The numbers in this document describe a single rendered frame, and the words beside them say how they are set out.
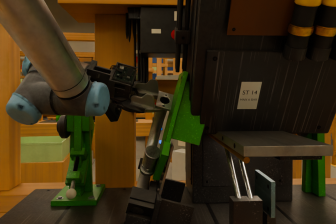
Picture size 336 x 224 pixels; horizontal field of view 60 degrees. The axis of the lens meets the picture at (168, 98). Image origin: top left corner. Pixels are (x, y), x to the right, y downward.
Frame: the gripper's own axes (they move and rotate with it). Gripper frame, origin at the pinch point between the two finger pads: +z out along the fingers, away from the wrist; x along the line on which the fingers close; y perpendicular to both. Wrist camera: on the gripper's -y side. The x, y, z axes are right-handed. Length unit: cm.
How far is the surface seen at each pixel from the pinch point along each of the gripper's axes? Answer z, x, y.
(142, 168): -0.6, -16.0, -6.4
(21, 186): -40, -8, -54
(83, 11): -33.3, 33.4, -1.3
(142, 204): 1.4, -23.5, -8.8
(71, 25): -343, 795, -580
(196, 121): 8.6, -7.2, 5.2
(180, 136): 5.9, -10.4, 2.1
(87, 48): -269, 753, -627
